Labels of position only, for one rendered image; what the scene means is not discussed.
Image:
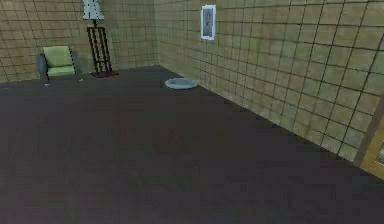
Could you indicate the round grey floor cushion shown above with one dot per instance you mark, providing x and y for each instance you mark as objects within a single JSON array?
[{"x": 181, "y": 83}]

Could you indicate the white framed wall picture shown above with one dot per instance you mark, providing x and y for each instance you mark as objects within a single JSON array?
[{"x": 208, "y": 22}]

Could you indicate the green grey armchair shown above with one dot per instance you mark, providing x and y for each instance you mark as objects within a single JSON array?
[{"x": 58, "y": 63}]

